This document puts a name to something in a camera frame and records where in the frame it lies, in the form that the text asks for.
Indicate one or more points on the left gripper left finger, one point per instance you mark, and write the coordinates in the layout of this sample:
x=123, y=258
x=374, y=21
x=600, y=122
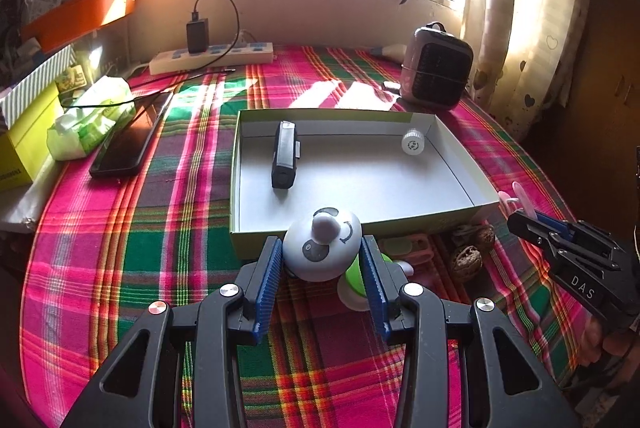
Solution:
x=140, y=383

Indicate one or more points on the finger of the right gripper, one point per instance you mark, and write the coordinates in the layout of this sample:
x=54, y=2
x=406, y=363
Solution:
x=582, y=250
x=549, y=224

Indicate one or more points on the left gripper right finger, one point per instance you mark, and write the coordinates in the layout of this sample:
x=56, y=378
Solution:
x=502, y=383

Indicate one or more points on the brown walnut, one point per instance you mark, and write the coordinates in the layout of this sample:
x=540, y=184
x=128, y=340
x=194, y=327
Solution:
x=481, y=236
x=465, y=263

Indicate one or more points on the white round ribbed cap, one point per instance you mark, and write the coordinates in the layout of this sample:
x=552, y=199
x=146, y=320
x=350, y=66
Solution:
x=413, y=142

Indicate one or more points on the green top white massager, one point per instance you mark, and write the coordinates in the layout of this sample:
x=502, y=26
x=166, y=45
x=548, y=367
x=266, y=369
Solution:
x=350, y=289

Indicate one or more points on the grey mushroom shaped massager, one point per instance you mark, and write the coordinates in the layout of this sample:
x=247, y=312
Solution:
x=322, y=246

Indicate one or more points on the black rectangular device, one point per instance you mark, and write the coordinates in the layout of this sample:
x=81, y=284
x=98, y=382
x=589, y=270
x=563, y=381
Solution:
x=285, y=156

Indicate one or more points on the person's right hand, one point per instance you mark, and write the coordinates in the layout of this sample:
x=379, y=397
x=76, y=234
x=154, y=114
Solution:
x=624, y=345

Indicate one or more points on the green white cardboard tray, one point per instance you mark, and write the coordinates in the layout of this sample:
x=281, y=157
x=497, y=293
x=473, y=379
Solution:
x=353, y=160

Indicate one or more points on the plaid pink green bedspread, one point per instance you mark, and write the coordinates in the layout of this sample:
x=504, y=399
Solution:
x=106, y=249

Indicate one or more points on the small grey space heater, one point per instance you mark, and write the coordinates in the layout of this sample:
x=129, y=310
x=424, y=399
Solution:
x=436, y=67

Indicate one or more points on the heart patterned curtain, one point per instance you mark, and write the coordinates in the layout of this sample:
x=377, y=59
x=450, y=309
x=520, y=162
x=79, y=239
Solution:
x=524, y=52

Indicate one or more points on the black smartphone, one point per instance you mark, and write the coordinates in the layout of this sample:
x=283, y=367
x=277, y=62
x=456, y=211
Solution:
x=125, y=147

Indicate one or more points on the yellow green box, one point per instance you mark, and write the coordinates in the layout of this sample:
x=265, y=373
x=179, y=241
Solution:
x=24, y=146

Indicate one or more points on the green tissue pack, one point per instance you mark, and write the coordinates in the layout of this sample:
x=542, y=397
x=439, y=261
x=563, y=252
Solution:
x=85, y=124

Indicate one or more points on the striped white gift box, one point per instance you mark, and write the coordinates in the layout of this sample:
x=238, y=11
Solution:
x=15, y=100

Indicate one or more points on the white power strip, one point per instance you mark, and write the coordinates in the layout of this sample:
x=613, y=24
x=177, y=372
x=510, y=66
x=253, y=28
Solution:
x=219, y=54

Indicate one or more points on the black charger adapter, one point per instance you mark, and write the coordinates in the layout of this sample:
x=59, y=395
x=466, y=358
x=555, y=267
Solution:
x=197, y=36

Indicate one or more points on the orange plastic tray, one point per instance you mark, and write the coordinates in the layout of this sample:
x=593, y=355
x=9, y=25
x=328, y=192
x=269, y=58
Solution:
x=72, y=20

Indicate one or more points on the pink cable winder with lid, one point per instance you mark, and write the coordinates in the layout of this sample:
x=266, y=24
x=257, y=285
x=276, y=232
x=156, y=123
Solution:
x=408, y=251

